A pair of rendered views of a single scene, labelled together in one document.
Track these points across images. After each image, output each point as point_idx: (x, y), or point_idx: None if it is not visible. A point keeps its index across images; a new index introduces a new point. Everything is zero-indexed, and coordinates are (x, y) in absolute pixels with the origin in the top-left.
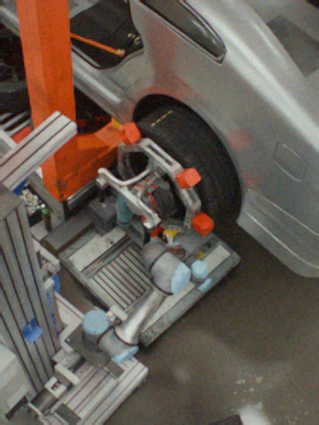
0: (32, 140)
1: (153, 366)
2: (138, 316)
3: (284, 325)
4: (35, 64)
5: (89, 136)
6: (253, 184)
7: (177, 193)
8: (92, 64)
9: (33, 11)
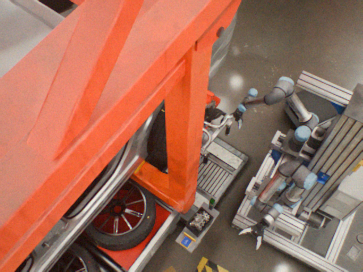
0: (321, 87)
1: (258, 154)
2: (302, 106)
3: (216, 92)
4: (195, 154)
5: (153, 182)
6: None
7: None
8: (110, 175)
9: (201, 127)
